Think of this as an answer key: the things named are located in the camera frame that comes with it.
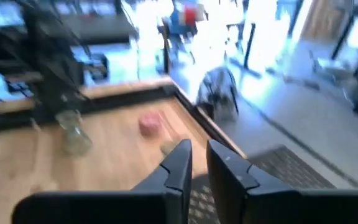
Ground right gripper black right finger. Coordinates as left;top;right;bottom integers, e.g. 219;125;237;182
206;139;358;224

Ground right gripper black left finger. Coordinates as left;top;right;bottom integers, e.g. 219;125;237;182
11;139;193;224

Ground red patterned round plate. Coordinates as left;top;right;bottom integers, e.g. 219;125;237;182
138;112;163;137

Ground ribbed clear glass candle holder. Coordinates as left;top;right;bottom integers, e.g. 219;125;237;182
54;109;93;156

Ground black perforated metal shelf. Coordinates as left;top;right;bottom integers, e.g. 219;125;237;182
188;144;337;224

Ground black floor fan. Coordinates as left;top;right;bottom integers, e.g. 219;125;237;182
196;67;241;122

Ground black office desk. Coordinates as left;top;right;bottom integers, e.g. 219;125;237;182
157;18;260;75

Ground blue white box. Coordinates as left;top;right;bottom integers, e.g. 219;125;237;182
169;9;185;32

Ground red box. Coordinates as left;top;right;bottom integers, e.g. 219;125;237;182
184;6;198;26

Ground black aluminium table frame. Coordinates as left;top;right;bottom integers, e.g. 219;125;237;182
0;83;248;159

